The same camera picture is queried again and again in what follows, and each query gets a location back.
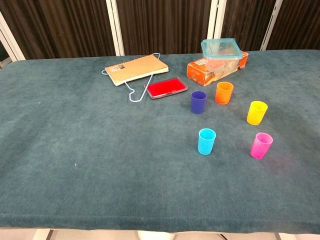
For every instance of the dark blue plastic cup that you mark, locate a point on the dark blue plastic cup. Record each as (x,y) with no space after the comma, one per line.
(198,103)

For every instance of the light blue plastic cup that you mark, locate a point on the light blue plastic cup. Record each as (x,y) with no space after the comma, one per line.
(206,145)

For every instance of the yellow plastic cup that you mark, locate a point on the yellow plastic cup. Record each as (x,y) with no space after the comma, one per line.
(256,115)

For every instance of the pink plastic cup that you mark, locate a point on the pink plastic cup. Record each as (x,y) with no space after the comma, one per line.
(260,148)

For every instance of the orange plastic cup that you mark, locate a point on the orange plastic cup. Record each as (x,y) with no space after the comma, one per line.
(224,95)

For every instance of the red ink pad case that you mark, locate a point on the red ink pad case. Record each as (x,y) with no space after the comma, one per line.
(166,87)

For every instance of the kraft spiral notebook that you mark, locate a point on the kraft spiral notebook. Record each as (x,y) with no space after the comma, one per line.
(136,68)

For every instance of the orange cardboard box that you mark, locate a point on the orange cardboard box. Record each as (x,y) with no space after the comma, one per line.
(200,73)

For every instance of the teal velvet tablecloth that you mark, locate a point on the teal velvet tablecloth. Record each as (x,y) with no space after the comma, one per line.
(100,150)

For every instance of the clear container teal lid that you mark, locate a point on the clear container teal lid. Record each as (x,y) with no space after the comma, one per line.
(221,50)

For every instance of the dark pleated screen panel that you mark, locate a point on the dark pleated screen panel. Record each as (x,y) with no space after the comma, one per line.
(62,27)
(245,22)
(297,25)
(165,25)

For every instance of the white screen frame post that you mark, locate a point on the white screen frame post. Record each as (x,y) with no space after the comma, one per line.
(115,27)
(271,25)
(11,42)
(215,20)

